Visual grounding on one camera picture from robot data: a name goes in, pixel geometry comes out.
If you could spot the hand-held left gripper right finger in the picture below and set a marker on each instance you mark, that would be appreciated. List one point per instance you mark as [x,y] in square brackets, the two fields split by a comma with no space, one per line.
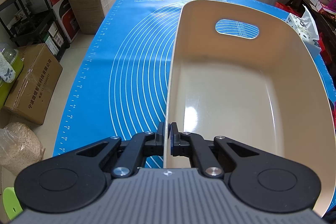
[172,140]

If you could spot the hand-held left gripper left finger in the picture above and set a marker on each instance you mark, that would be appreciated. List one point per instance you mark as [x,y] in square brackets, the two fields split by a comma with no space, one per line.
[162,134]

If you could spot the beige plastic bin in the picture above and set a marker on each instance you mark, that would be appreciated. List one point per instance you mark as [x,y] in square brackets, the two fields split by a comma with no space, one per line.
[236,82]

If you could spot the blue silicone mat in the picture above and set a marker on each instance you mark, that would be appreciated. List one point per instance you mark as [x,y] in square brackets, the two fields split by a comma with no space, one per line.
[131,56]

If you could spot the brown printed cardboard box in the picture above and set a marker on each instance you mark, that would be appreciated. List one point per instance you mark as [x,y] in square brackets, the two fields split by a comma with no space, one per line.
[34,82]

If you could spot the clear bag of grain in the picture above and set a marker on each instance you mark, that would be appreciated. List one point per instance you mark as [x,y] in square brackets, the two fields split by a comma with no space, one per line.
[18,148]

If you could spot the red and white box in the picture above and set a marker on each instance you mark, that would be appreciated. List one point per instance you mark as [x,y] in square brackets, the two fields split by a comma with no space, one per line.
[65,16]

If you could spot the green plastic stool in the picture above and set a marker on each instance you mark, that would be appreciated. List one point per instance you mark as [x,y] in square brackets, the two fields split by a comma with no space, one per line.
[11,203]

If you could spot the floral tissue pack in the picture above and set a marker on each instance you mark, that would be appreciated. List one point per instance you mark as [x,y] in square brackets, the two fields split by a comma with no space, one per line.
[302,27]

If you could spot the red storage box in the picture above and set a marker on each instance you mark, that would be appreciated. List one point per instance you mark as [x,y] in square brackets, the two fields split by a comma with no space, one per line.
[286,8]

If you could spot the dark wooden shelf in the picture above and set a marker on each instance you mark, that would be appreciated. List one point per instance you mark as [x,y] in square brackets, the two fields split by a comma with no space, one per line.
[328,27]

